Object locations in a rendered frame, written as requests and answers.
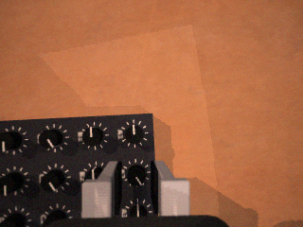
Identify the black knob box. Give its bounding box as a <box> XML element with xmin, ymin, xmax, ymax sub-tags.
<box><xmin>0</xmin><ymin>113</ymin><xmax>158</xmax><ymax>227</ymax></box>

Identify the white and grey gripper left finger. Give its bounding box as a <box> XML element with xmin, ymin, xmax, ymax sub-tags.
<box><xmin>82</xmin><ymin>161</ymin><xmax>122</xmax><ymax>218</ymax></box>

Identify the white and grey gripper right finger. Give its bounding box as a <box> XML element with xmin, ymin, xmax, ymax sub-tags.
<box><xmin>151</xmin><ymin>161</ymin><xmax>190</xmax><ymax>216</ymax></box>

